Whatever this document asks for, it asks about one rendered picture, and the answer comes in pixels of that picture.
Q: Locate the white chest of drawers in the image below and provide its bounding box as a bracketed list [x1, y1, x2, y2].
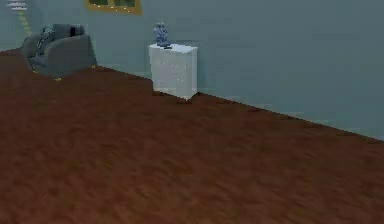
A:
[148, 43, 199, 101]

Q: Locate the grey blue cloth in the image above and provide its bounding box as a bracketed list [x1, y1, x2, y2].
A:
[29, 26, 56, 68]

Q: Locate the grey armchair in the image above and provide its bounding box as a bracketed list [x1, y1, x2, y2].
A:
[21, 23, 98, 80]

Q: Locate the gold framed wall picture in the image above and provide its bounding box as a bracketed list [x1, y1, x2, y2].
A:
[85, 0, 143, 16]

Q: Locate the blue grey statuette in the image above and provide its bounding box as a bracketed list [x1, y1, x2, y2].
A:
[153, 22, 173, 49]

